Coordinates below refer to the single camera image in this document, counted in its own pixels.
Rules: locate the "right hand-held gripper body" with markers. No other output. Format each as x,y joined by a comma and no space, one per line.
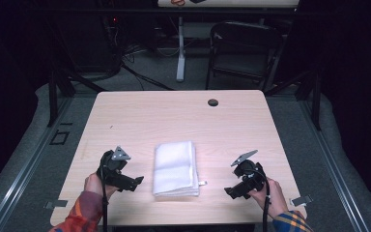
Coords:
251,177

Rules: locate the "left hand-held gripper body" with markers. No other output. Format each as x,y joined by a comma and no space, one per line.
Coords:
111,169

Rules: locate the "white mesh laundry bag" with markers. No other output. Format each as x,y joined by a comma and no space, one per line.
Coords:
175,169

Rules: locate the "person's left hand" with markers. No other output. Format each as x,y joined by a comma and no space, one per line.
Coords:
93,185

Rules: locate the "person's right hand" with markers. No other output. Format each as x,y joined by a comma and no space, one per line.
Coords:
275,199

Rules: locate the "grey tape piece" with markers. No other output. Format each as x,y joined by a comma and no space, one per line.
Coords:
56,204
301,200

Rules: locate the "dark round table grommet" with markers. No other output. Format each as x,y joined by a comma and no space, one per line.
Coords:
213,102

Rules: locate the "black metal stand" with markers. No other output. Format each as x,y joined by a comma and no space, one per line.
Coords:
317,96
53,96

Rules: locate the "dark equipment with red light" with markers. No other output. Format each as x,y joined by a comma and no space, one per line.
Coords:
112,42

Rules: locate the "light table with white leg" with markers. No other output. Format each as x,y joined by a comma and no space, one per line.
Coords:
181,48

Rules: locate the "black folding chair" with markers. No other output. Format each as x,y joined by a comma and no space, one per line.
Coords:
244,35

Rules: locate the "red looped object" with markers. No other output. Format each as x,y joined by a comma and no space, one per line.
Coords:
177,2

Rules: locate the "aluminium floor rail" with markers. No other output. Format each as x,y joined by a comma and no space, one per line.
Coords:
335,170
29,167

